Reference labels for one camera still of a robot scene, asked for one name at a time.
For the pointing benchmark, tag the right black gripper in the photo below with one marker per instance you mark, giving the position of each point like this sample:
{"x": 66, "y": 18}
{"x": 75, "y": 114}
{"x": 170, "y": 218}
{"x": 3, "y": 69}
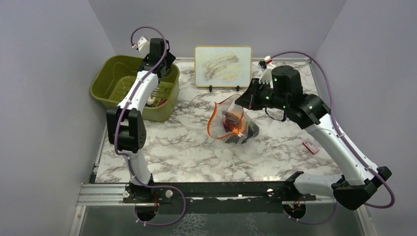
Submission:
{"x": 249, "y": 99}

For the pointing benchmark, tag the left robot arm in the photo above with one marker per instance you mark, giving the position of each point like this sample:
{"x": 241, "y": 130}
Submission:
{"x": 125, "y": 123}

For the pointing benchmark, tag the clear zip bag orange zipper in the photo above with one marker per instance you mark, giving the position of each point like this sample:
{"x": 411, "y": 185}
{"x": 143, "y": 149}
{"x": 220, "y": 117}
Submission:
{"x": 215, "y": 128}

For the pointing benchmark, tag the small red white card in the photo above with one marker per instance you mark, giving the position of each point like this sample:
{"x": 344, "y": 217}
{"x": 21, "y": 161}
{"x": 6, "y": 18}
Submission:
{"x": 310, "y": 146}

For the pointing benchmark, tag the olive green plastic bin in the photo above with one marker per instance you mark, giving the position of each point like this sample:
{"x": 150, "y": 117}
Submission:
{"x": 117, "y": 76}

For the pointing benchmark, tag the framed painting on stand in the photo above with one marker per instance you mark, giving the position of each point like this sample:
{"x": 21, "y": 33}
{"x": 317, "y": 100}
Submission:
{"x": 222, "y": 66}

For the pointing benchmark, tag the small magenta toy piece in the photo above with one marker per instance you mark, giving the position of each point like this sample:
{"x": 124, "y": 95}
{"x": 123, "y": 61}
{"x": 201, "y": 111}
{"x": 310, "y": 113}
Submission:
{"x": 162, "y": 102}

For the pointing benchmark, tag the white toy mushroom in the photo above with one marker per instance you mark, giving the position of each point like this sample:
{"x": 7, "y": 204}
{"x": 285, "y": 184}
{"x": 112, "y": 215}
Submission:
{"x": 150, "y": 101}

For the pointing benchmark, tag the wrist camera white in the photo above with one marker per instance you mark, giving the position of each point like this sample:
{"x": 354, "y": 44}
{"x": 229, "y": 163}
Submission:
{"x": 143, "y": 45}
{"x": 266, "y": 65}

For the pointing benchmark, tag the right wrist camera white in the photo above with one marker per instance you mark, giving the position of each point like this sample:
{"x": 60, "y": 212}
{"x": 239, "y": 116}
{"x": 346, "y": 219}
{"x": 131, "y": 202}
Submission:
{"x": 266, "y": 65}

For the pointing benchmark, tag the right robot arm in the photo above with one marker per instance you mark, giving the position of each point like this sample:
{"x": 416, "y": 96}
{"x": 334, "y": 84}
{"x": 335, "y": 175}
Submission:
{"x": 281, "y": 88}

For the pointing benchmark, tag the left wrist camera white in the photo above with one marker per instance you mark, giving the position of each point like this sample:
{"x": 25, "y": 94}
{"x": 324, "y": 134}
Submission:
{"x": 143, "y": 45}

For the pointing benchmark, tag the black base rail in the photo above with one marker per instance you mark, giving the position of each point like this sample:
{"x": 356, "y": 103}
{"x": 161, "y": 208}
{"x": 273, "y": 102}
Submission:
{"x": 214, "y": 197}

